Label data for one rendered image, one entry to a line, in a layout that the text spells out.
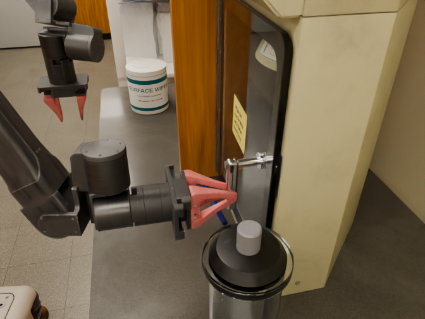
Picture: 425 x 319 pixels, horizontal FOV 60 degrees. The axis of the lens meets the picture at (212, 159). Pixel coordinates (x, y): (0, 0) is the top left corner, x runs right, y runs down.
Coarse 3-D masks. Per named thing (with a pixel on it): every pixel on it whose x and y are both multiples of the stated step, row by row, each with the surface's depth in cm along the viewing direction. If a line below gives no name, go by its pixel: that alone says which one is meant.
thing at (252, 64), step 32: (224, 0) 62; (224, 32) 65; (256, 32) 48; (224, 64) 68; (256, 64) 50; (288, 64) 41; (224, 96) 71; (256, 96) 52; (224, 128) 74; (256, 128) 54; (224, 160) 78; (256, 192) 57
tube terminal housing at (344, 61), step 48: (336, 0) 38; (384, 0) 39; (336, 48) 41; (384, 48) 42; (288, 96) 44; (336, 96) 44; (384, 96) 55; (288, 144) 46; (336, 144) 48; (288, 192) 51; (336, 192) 53; (288, 240) 57; (336, 240) 60; (288, 288) 64
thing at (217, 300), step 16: (208, 240) 45; (208, 256) 43; (288, 256) 43; (208, 272) 41; (288, 272) 41; (224, 288) 40; (240, 288) 40; (256, 288) 40; (272, 288) 40; (224, 304) 43; (240, 304) 41; (256, 304) 41; (272, 304) 43
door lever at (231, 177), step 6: (258, 156) 53; (228, 162) 52; (234, 162) 52; (240, 162) 52; (246, 162) 53; (252, 162) 53; (258, 162) 53; (228, 168) 52; (234, 168) 52; (258, 168) 54; (228, 174) 53; (234, 174) 53; (228, 180) 54; (234, 180) 54; (228, 186) 54; (234, 186) 54; (234, 204) 56
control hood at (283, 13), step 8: (256, 0) 41; (264, 0) 36; (272, 0) 36; (280, 0) 36; (288, 0) 36; (296, 0) 37; (264, 8) 40; (272, 8) 37; (280, 8) 37; (288, 8) 37; (296, 8) 37; (280, 16) 38; (288, 16) 38; (296, 16) 38
